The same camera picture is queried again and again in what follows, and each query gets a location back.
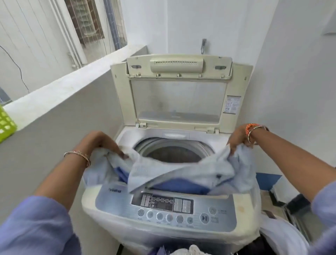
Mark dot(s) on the white round laundry basket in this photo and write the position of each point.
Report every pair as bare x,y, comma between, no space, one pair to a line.
283,233

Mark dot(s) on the person's right forearm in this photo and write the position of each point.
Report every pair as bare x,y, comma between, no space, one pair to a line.
296,160

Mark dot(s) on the black clothes garment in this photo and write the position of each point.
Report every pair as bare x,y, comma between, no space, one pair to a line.
257,247

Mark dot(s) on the white paper wall notice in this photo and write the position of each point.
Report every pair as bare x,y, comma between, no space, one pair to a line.
330,25

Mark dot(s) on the lavender blue tunic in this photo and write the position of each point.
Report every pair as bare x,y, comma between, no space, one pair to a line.
34,226

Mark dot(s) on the person's right hand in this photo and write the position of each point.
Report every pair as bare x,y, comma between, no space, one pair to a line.
239,139

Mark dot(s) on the window with metal grille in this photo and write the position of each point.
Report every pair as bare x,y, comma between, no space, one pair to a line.
89,26

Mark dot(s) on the thin beaded bangle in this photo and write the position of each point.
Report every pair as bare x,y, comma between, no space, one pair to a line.
78,153
258,127

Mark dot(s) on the person's left hand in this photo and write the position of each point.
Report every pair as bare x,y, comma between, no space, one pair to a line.
101,140

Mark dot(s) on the light blue shirt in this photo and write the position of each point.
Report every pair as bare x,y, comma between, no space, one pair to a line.
170,170

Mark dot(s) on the white instruction sticker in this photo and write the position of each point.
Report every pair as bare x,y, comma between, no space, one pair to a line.
231,105

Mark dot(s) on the white fringed scarf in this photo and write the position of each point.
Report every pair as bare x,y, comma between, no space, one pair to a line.
191,249

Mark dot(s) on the cream and blue washing machine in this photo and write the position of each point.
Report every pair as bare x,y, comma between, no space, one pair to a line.
170,231

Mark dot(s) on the black framed glass door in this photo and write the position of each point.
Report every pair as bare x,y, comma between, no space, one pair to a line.
299,207

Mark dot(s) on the green plastic basket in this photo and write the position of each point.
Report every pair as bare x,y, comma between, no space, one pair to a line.
6,126

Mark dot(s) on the person's left forearm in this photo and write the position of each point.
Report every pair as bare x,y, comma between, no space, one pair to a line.
63,181

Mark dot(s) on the washing machine lid with window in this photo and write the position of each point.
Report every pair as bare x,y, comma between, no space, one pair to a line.
123,99

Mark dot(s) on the metal wall tap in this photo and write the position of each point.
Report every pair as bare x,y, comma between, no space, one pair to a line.
203,46

